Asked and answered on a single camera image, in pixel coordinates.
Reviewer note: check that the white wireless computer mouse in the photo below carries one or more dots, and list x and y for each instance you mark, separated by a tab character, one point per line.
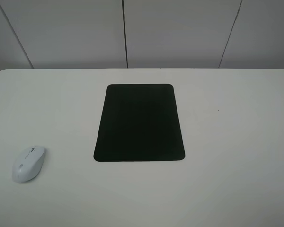
28	164

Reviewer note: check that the black rectangular mouse pad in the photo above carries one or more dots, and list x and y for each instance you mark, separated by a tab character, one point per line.
139	123

